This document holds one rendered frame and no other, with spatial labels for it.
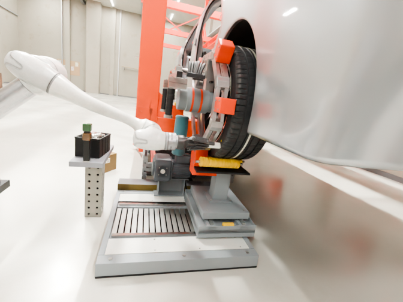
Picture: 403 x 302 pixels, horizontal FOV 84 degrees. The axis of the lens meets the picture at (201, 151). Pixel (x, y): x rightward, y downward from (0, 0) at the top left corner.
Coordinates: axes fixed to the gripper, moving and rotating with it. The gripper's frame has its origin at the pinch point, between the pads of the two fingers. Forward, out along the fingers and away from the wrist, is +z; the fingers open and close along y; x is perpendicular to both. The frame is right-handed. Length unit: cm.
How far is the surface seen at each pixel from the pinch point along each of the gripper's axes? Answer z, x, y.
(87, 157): -65, -1, -22
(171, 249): -18, -47, -32
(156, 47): -33, 83, -7
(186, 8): 57, 621, -246
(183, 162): -6, 15, -51
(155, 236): -26, -39, -42
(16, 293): -82, -62, -28
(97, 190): -63, -7, -55
